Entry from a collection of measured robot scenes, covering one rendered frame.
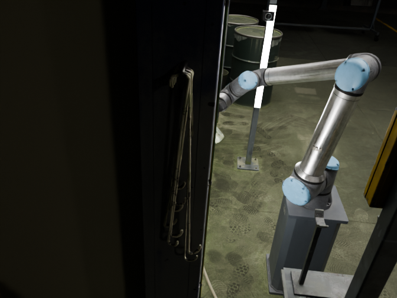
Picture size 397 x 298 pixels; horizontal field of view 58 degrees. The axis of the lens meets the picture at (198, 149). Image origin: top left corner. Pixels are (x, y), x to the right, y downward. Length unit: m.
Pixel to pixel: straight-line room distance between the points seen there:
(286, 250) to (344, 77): 1.05
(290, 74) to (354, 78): 0.41
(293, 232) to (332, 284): 0.62
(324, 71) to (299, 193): 0.57
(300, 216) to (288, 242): 0.21
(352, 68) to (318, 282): 0.80
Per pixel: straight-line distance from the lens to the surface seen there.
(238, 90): 1.83
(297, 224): 1.99
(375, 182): 0.98
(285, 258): 2.17
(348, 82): 1.49
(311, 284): 1.44
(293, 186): 1.75
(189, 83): 0.74
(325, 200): 2.00
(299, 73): 1.77
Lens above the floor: 1.87
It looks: 32 degrees down
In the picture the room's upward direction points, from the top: 4 degrees clockwise
